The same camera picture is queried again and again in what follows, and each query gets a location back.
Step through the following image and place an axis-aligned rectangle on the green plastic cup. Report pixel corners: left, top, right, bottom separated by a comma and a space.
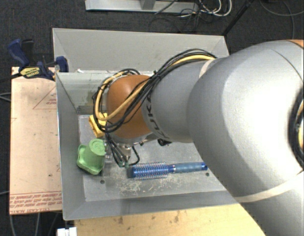
76, 138, 106, 176

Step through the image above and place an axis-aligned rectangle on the blue hairbrush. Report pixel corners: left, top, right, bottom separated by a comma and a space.
126, 161, 209, 180

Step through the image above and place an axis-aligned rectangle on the brown cardboard board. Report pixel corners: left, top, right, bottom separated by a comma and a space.
9, 66, 63, 215

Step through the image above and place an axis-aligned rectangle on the grey metal bin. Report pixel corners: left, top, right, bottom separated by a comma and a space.
52, 28, 241, 221

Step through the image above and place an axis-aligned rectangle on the black cylinder on white bracket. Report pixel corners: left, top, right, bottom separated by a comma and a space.
157, 137, 173, 147

